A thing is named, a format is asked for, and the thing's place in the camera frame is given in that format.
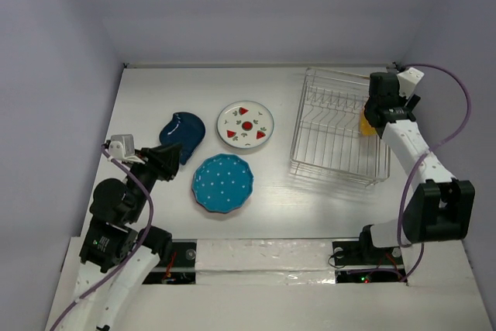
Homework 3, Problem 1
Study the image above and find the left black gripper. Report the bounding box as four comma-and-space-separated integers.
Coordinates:
128, 140, 183, 219

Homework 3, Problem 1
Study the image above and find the yellow plate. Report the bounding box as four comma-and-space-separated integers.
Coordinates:
359, 110, 377, 136

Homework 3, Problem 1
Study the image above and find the dark blue plate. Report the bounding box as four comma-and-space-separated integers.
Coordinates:
159, 112, 206, 165

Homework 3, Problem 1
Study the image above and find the teal blue plate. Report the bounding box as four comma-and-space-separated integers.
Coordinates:
191, 153, 254, 192

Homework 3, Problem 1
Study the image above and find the white patterned plate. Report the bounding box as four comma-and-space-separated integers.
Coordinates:
216, 101, 275, 149

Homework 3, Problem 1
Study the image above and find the pink and cream plate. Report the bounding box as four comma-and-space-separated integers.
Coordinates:
216, 111, 275, 150

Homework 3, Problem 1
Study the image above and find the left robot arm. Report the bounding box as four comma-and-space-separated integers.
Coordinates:
51, 135, 182, 330

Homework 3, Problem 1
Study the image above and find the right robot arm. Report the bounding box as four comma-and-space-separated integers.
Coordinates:
356, 67, 475, 263

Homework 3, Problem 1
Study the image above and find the silver foil strip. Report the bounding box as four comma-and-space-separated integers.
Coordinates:
195, 239, 336, 285

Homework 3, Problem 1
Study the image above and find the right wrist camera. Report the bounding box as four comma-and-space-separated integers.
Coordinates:
397, 67, 424, 99

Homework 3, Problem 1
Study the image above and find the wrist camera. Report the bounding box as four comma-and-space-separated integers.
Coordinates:
397, 67, 424, 99
102, 134, 140, 163

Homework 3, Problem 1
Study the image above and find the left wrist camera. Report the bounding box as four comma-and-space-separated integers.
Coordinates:
102, 134, 140, 163

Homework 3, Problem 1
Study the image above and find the wire dish rack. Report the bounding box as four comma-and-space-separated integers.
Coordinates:
290, 67, 391, 185

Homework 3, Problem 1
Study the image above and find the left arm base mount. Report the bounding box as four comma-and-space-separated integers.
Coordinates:
143, 240, 197, 284

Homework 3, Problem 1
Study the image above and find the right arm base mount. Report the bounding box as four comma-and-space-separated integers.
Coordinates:
328, 240, 406, 284

